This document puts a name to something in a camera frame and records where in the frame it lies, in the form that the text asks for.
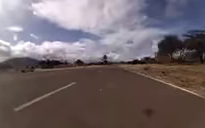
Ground group of dark trees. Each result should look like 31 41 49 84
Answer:
155 30 205 65

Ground row of distant bushes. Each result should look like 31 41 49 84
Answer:
20 58 104 73

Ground lone distant tree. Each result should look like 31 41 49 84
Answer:
101 54 109 65

